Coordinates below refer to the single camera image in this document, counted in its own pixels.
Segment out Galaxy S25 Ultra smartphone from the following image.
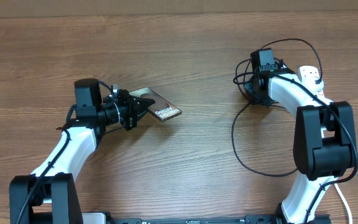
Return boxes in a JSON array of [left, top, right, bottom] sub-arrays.
[[130, 87, 182, 122]]

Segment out black charger cable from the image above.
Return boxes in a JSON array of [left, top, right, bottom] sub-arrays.
[[231, 38, 324, 178]]

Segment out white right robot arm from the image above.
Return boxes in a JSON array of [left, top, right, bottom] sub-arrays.
[[233, 48, 358, 223]]

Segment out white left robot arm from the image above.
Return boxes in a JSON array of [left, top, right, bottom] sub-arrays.
[[9, 78, 155, 223]]

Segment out white charger plug adapter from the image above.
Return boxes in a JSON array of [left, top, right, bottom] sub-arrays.
[[302, 77, 324, 94]]

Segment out white power strip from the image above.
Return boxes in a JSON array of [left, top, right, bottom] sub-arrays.
[[297, 65, 332, 104]]

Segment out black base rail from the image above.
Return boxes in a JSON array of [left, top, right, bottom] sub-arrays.
[[82, 212, 287, 224]]

